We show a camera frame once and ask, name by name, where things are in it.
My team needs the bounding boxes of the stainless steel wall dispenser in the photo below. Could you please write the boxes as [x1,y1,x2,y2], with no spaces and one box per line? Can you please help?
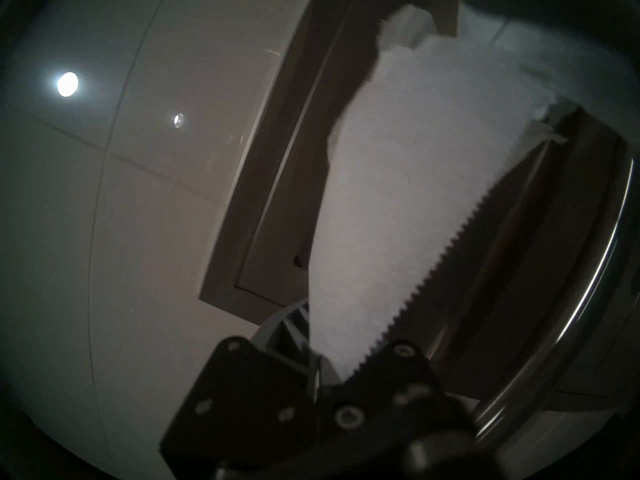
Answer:
[200,0,640,415]

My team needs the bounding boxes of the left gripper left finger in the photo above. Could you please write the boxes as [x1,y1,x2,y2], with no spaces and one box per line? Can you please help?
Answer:
[160,299,322,480]

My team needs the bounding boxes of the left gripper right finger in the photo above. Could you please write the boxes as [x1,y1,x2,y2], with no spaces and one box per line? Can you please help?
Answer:
[320,136,563,480]

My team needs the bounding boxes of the white paper toilet seat cover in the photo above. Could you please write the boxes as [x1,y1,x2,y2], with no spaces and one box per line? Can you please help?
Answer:
[307,4,571,380]

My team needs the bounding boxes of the long steel grab bar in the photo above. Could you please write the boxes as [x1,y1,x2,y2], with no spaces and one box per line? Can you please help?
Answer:
[470,149,640,435]

